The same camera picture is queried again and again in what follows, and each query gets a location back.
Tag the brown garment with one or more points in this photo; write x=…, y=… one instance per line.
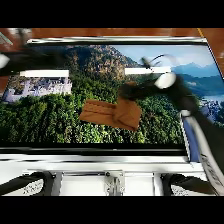
x=110, y=115

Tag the silver frame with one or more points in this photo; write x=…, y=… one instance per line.
x=83, y=166

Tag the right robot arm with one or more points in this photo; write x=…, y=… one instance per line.
x=188, y=98

